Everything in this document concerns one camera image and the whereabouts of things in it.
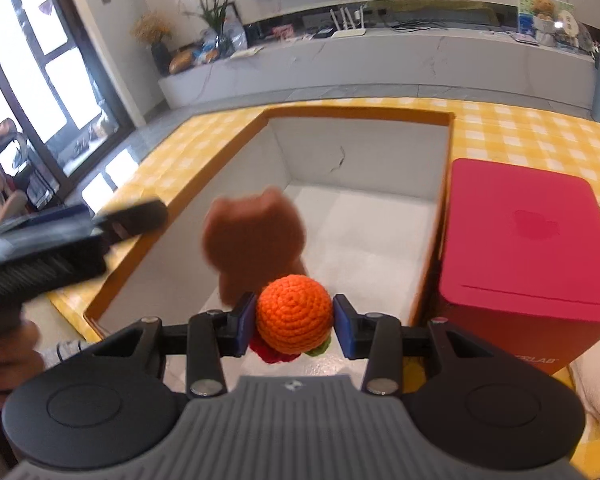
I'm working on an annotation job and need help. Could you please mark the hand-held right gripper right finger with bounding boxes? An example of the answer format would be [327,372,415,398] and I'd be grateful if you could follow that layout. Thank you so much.
[332,294,506,395]

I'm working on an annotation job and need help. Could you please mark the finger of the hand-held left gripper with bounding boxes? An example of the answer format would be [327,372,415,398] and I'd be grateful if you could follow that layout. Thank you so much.
[92,200,169,249]

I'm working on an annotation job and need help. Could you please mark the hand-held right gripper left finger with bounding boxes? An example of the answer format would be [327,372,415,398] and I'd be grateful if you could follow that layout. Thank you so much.
[87,291,259,400]

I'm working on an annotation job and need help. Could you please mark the orange crochet burger toy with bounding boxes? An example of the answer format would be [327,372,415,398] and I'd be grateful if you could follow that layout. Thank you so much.
[250,274,334,365]

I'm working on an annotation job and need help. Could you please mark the brown plush bear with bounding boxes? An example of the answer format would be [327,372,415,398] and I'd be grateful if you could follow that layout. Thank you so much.
[202,186,310,307]

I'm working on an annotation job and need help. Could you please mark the orange cardboard box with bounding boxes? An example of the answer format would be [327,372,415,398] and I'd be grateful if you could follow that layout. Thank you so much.
[82,101,456,343]

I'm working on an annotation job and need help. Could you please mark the person's left hand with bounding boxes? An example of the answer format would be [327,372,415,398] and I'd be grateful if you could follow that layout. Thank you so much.
[0,317,43,409]

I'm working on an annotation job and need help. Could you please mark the brown oval item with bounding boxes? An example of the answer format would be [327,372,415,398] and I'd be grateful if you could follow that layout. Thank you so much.
[170,50,198,74]

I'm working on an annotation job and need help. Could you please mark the black framed glass door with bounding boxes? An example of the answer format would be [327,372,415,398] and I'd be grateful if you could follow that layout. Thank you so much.
[0,0,136,211]

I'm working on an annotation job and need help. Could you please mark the dried flowers in dark vase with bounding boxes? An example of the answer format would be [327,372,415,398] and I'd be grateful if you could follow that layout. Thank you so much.
[132,12,173,76]

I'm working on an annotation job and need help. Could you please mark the red box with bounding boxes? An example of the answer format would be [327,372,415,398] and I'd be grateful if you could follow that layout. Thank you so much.
[427,157,600,376]

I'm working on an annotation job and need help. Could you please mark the clear plastic bag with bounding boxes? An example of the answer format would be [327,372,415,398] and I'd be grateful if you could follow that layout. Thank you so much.
[202,17,248,58]

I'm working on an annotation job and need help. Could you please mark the green plant in vase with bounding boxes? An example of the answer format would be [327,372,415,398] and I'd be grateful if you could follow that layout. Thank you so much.
[185,0,241,41]

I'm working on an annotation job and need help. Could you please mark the white marble TV console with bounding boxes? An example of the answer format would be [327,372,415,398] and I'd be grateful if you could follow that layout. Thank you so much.
[157,0,598,121]

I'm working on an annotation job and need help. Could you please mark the yellow checked tablecloth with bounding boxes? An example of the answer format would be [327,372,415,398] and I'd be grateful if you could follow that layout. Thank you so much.
[47,96,600,480]

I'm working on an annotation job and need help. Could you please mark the white router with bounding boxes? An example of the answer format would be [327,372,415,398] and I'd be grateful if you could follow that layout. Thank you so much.
[330,5,368,38]

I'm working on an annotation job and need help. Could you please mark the white wrapped pot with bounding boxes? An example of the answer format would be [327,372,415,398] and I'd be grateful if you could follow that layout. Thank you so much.
[535,15,557,48]

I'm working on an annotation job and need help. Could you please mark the green blue picture card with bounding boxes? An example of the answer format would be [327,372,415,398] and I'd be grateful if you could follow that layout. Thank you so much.
[517,0,576,43]

